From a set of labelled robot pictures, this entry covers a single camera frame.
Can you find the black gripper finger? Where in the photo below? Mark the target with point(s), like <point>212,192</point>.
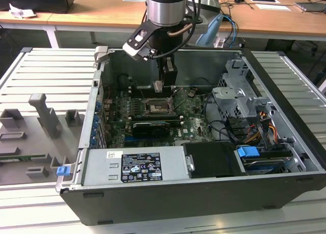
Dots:
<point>170,73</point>
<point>161,69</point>

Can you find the small silver CPU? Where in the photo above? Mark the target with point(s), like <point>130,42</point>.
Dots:
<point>158,87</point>

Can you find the thin metal locking lever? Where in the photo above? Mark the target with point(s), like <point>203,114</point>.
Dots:
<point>143,95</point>
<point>179,105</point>

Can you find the black RAM slot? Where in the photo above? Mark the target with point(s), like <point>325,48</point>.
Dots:
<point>152,116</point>
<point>173,121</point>
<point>136,94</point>
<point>137,89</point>

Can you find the CPU socket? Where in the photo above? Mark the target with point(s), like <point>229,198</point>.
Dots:
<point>156,108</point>

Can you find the coin cell battery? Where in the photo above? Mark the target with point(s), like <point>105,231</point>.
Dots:
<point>191,93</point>

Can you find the pale blue teach pendant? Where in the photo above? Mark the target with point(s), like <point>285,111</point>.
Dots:
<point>210,27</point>

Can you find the green motherboard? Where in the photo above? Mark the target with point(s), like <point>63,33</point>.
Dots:
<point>193,127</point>

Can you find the black graphics card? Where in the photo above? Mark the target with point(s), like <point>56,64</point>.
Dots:
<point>150,129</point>

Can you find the silver metal drive cage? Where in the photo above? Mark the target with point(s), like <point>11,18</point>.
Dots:
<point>229,96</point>

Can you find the wooden desk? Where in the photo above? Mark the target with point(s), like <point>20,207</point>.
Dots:
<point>107,9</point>

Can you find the desk grommet with dark opening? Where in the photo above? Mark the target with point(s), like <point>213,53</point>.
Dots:
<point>262,0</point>

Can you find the hard disk in blue carrier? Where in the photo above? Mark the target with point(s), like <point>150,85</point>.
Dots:
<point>247,152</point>

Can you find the silver power supply with label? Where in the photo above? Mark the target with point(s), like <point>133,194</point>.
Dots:
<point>102,167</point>

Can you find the open black PC case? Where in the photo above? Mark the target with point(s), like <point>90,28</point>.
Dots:
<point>178,206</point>

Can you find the blue case latch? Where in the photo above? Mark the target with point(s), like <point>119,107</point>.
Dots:
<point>63,171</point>

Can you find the crumpled white paper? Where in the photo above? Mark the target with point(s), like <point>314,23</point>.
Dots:
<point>20,12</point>

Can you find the grey parts rack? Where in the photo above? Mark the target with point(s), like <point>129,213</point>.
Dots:
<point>30,137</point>

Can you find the grey laptop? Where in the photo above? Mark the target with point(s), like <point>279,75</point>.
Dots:
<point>313,6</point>

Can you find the green RAM stick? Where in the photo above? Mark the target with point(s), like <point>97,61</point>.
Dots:
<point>20,157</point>

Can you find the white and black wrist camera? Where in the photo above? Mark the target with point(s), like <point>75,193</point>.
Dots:
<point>132,48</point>

